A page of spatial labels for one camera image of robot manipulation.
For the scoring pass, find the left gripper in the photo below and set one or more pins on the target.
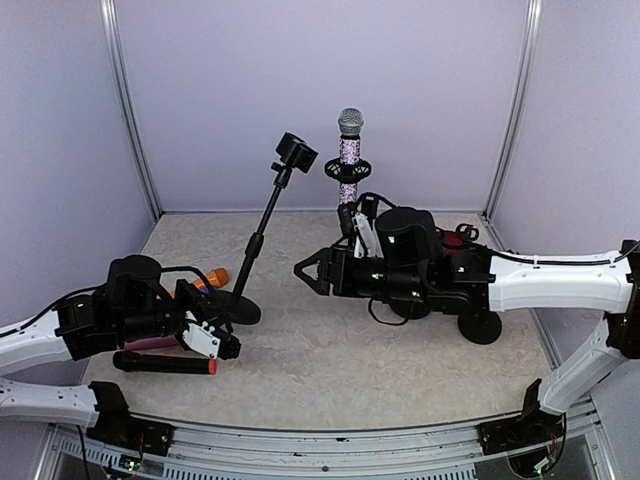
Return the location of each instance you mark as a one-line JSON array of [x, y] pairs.
[[202, 310]]

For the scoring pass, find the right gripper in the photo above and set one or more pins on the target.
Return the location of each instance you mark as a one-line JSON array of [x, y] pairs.
[[338, 259]]

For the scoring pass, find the orange toy microphone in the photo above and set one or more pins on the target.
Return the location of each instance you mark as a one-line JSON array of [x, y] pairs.
[[218, 278]]

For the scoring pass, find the pink toy microphone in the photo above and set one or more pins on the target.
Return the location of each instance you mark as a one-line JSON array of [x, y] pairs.
[[151, 343]]

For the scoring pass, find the black wireless microphone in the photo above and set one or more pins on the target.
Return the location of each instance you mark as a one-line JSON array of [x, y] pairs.
[[129, 361]]

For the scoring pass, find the short black microphone stand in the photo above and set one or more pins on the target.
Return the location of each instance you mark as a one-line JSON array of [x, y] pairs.
[[467, 233]]

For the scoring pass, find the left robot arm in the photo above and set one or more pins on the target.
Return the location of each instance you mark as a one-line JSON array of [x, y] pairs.
[[145, 326]]

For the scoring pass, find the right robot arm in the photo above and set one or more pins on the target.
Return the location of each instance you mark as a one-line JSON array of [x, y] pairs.
[[398, 256]]

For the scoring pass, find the black tripod microphone stand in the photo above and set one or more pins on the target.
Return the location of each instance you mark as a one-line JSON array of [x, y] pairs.
[[346, 173]]

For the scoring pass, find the silver glitter microphone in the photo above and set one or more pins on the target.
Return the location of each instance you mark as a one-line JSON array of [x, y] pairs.
[[350, 123]]

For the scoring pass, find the red patterned plate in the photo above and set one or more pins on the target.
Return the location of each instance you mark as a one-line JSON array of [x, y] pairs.
[[452, 240]]

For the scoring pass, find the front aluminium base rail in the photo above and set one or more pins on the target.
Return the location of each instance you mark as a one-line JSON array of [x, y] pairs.
[[198, 451]]

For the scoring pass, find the left aluminium frame post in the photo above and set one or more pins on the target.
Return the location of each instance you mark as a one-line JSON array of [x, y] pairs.
[[108, 10]]

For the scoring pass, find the aluminium frame post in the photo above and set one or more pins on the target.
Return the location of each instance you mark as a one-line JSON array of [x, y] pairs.
[[108, 10], [517, 106]]

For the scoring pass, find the right aluminium frame post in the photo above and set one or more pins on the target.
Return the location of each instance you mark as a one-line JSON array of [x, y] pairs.
[[517, 106]]

